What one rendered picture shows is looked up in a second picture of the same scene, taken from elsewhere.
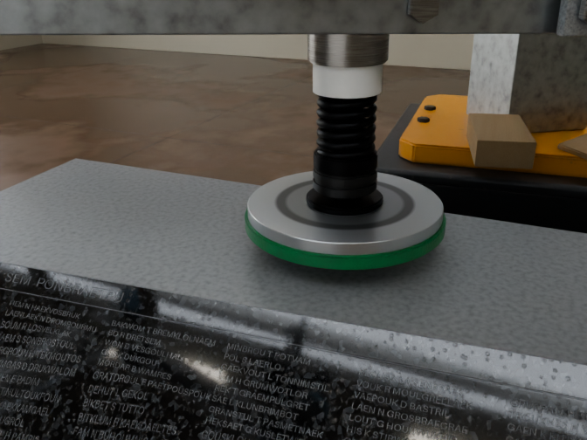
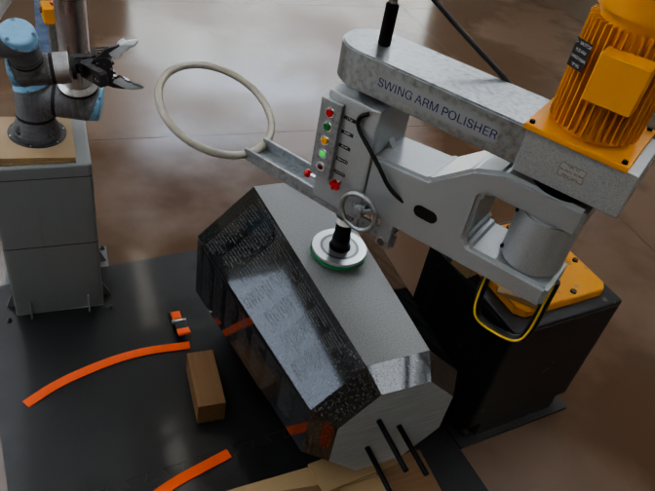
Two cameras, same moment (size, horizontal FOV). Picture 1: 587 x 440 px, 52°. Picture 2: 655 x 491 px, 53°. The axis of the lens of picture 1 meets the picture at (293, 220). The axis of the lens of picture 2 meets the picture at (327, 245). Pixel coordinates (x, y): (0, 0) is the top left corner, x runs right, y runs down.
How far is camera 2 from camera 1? 2.04 m
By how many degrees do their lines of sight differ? 35
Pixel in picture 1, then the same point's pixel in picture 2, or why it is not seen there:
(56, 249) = (282, 213)
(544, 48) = not seen: hidden behind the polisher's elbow
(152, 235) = (304, 223)
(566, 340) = (336, 303)
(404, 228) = (335, 261)
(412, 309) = (323, 279)
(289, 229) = (315, 245)
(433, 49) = not seen: outside the picture
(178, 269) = (296, 237)
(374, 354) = (306, 281)
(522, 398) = (317, 306)
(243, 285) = (302, 250)
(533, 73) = not seen: hidden behind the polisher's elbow
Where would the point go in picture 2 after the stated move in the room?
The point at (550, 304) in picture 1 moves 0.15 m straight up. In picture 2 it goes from (349, 298) to (357, 268)
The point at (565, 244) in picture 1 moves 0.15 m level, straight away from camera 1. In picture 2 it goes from (384, 294) to (420, 289)
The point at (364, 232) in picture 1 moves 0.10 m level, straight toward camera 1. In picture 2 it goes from (327, 256) to (305, 264)
